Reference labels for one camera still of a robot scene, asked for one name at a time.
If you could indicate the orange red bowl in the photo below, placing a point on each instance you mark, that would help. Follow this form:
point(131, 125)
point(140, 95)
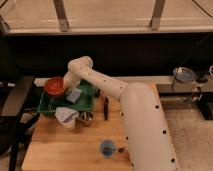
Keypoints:
point(54, 85)

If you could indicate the dark purple bowl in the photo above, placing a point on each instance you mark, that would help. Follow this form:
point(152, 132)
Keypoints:
point(55, 95)

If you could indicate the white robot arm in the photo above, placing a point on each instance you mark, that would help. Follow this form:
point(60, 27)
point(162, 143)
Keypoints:
point(148, 137)

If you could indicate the green plastic tray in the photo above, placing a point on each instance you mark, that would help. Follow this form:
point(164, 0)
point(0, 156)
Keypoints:
point(47, 105)

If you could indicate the blue sponge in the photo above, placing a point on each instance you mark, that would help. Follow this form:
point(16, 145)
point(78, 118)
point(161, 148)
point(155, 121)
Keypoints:
point(74, 95)

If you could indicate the small metal cup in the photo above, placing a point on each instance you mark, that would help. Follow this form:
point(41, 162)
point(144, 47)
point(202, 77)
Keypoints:
point(86, 118)

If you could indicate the white measuring cup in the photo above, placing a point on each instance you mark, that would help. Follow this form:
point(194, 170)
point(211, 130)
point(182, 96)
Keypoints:
point(66, 117)

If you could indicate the blue cup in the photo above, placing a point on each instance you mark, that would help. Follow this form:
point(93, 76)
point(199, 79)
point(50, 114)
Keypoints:
point(107, 148)

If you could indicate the small dark object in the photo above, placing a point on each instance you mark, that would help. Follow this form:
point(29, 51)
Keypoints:
point(122, 149)

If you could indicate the metal bowl on shelf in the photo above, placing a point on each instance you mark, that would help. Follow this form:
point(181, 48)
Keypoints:
point(184, 75)

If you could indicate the black chair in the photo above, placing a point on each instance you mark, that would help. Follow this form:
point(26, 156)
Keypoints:
point(12, 131)

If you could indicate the black handled tool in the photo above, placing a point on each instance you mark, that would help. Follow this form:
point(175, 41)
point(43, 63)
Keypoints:
point(100, 93)

